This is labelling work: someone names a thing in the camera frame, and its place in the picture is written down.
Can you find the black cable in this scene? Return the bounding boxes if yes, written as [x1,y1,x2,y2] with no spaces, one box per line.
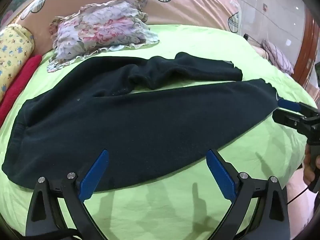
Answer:
[286,185,311,205]

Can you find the red cloth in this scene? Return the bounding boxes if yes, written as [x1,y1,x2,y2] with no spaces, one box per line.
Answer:
[0,54,42,125]

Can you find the pink checkered cloth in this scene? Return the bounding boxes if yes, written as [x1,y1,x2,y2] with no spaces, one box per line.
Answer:
[261,39,294,74]

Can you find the black pants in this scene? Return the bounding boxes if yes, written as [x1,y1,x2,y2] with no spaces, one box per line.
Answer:
[1,52,278,193]

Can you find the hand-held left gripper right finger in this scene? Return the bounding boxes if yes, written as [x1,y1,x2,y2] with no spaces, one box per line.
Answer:
[205,149,292,240]

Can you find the green bed sheet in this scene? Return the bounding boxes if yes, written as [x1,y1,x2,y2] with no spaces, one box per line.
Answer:
[0,24,317,240]

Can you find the brown wooden frame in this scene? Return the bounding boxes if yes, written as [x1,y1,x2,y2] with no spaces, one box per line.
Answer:
[292,12,320,90]

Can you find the pink quilt with plaid hearts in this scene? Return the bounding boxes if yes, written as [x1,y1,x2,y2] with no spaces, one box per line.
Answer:
[5,0,242,63]

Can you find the yellow printed pillow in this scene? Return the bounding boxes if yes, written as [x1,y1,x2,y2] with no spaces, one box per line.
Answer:
[0,24,35,100]

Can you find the person's right hand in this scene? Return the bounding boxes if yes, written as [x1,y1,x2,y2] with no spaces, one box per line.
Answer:
[303,144,313,184]

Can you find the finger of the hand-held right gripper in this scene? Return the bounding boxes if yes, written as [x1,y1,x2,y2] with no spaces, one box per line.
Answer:
[272,108,305,130]
[277,99,320,118]

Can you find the floral ruffled pillow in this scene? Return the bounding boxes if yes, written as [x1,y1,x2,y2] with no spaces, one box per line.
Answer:
[47,0,160,73]

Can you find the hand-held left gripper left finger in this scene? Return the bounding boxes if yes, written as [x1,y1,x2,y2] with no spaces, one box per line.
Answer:
[25,149,110,240]

